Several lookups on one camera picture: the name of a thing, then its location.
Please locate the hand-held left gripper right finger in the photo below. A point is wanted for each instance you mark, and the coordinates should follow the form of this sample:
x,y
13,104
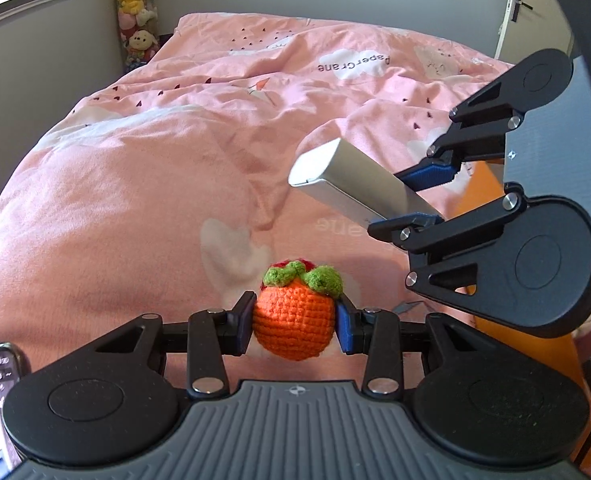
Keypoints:
x,y
345,327

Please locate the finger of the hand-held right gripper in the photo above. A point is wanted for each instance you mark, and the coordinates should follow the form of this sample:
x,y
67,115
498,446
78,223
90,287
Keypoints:
x,y
430,175
425,235

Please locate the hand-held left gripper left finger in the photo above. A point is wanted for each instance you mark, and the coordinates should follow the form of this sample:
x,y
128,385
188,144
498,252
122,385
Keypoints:
x,y
243,322

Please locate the orange crochet toy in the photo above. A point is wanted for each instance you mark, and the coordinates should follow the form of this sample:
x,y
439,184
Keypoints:
x,y
290,325

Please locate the orange cardboard box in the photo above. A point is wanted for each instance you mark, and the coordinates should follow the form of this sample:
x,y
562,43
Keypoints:
x,y
483,190

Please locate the silver rectangular box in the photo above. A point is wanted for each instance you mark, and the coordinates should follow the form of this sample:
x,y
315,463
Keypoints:
x,y
355,180

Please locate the pink patterned clothing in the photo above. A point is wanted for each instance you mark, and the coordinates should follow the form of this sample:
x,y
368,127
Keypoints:
x,y
590,355

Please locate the white door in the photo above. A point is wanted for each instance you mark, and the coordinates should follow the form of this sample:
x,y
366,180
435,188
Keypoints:
x,y
520,40

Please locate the pink printed blanket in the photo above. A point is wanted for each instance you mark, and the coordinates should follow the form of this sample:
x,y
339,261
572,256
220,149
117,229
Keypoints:
x,y
125,185

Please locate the column of plush toys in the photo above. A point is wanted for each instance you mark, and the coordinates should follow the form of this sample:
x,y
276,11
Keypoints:
x,y
135,5

